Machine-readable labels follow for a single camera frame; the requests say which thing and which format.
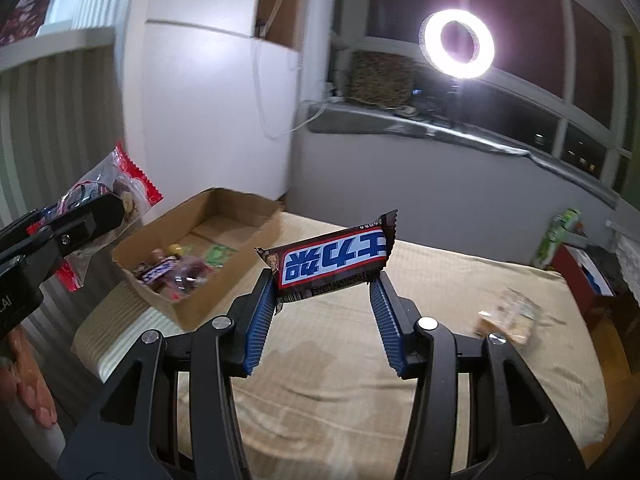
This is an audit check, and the person's left hand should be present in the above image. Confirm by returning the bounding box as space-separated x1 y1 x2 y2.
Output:
0 330 58 430

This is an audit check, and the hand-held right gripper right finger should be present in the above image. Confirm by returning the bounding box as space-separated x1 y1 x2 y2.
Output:
369 274 586 480

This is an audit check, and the ring light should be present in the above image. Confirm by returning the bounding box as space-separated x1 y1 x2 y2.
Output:
419 7 496 80

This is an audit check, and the red box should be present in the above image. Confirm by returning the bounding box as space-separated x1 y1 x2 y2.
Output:
550 242 628 323

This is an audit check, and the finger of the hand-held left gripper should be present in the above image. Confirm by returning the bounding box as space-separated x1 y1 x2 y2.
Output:
0 195 127 261
0 199 93 251

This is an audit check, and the clear red-edged snack packet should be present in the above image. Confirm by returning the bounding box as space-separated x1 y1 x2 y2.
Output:
167 255 216 303
27 141 165 293

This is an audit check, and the white cabinet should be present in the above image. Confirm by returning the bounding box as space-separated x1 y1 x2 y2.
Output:
122 0 308 206

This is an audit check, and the white cable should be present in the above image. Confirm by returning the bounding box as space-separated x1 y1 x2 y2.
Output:
251 35 303 140

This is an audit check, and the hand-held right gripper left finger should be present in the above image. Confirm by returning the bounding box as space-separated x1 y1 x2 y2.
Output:
57 267 278 480

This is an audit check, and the brown cardboard box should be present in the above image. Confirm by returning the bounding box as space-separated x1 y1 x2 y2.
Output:
111 187 285 332

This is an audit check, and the leopard print cushion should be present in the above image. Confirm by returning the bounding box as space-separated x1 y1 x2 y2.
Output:
350 50 416 108

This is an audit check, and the grey window sill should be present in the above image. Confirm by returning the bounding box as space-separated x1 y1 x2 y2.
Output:
305 100 621 211

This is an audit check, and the striped bed sheet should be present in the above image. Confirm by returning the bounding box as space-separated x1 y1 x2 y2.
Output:
70 210 611 480

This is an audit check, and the green carton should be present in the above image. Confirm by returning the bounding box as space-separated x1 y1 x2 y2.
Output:
537 207 583 268

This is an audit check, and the sliced bread in clear bag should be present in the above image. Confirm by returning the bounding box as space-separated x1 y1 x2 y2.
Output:
474 287 542 346

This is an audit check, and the red floral cloth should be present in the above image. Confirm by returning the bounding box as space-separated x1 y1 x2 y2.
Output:
0 0 63 46

